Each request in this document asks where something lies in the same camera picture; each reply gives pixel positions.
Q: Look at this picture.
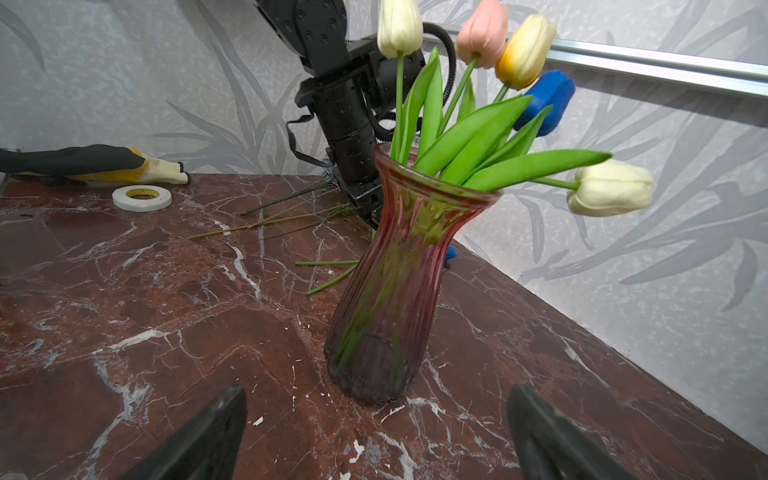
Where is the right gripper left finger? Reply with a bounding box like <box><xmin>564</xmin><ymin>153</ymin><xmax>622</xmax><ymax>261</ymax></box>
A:
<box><xmin>122</xmin><ymin>385</ymin><xmax>247</xmax><ymax>479</ymax></box>

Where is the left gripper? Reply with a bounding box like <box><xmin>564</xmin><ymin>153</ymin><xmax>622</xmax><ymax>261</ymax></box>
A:
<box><xmin>286</xmin><ymin>30</ymin><xmax>398</xmax><ymax>228</ymax></box>

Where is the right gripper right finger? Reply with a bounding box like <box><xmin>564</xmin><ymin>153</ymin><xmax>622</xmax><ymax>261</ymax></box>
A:
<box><xmin>506</xmin><ymin>384</ymin><xmax>634</xmax><ymax>480</ymax></box>

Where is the white tulip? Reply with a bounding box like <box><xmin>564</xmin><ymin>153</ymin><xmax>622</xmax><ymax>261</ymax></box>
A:
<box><xmin>377</xmin><ymin>0</ymin><xmax>442</xmax><ymax>165</ymax></box>
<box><xmin>464</xmin><ymin>149</ymin><xmax>655</xmax><ymax>218</ymax></box>

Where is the pink tulip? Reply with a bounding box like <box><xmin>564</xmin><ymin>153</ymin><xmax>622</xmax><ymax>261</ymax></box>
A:
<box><xmin>438</xmin><ymin>0</ymin><xmax>509</xmax><ymax>134</ymax></box>

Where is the yellow cream tulip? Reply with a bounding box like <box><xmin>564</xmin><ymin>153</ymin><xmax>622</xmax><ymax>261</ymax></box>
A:
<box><xmin>494</xmin><ymin>14</ymin><xmax>557</xmax><ymax>103</ymax></box>

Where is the red glass vase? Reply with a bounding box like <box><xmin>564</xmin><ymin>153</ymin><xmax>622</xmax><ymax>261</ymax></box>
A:
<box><xmin>324</xmin><ymin>143</ymin><xmax>501</xmax><ymax>405</ymax></box>

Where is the blue tulip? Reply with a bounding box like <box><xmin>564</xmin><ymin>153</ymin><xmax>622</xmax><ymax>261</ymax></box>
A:
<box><xmin>482</xmin><ymin>71</ymin><xmax>576</xmax><ymax>167</ymax></box>

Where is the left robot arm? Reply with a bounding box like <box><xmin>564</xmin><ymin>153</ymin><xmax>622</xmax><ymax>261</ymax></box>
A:
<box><xmin>256</xmin><ymin>0</ymin><xmax>397</xmax><ymax>228</ymax></box>

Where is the teal hydrangea bouquet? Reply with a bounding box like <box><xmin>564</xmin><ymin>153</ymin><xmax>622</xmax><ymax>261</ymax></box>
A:
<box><xmin>187</xmin><ymin>179</ymin><xmax>361</xmax><ymax>242</ymax></box>

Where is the white tape roll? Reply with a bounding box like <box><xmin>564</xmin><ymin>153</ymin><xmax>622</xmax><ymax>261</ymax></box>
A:
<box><xmin>112</xmin><ymin>185</ymin><xmax>172</xmax><ymax>213</ymax></box>

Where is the black work glove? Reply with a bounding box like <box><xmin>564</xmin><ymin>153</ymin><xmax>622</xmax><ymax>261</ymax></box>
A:
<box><xmin>1</xmin><ymin>144</ymin><xmax>190</xmax><ymax>185</ymax></box>

